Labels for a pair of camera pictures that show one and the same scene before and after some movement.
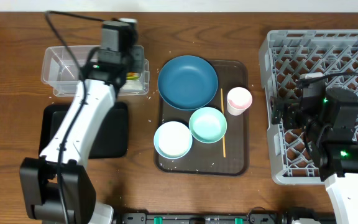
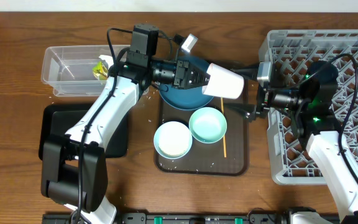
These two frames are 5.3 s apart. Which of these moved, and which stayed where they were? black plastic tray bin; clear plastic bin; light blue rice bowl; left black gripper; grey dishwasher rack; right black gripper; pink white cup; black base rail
Moved: left black gripper; right black gripper; pink white cup
Stayed: clear plastic bin; grey dishwasher rack; black plastic tray bin; light blue rice bowl; black base rail
